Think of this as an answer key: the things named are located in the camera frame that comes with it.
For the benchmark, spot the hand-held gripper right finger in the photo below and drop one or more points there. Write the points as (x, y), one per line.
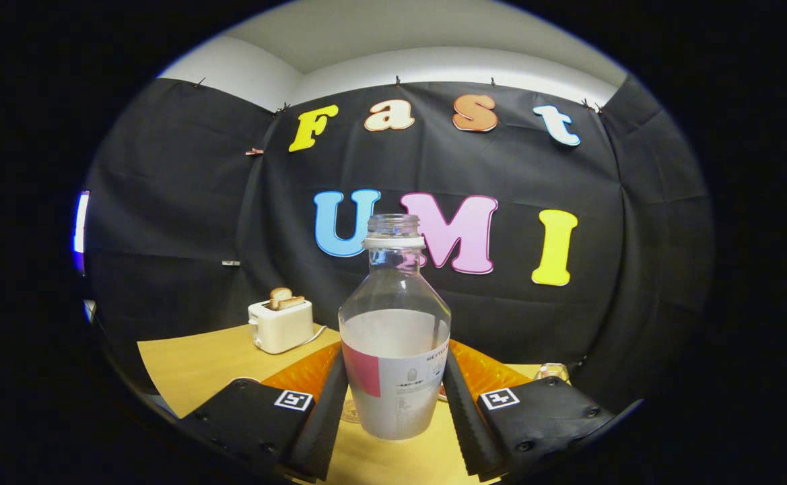
(467, 431)

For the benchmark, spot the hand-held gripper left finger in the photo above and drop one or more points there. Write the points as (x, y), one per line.
(322, 431)

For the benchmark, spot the clear juice bottle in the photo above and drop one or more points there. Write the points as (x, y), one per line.
(393, 337)

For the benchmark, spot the small clear glass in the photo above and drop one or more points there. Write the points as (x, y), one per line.
(553, 372)

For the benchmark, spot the cream toaster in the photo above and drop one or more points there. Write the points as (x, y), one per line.
(282, 327)

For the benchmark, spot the toast slice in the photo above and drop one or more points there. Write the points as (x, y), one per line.
(292, 303)
(280, 295)

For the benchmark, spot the wooden table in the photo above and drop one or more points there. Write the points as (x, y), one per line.
(198, 370)

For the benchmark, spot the black backdrop cloth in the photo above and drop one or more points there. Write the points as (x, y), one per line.
(433, 168)

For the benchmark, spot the bright lit panel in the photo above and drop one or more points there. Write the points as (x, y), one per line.
(81, 229)

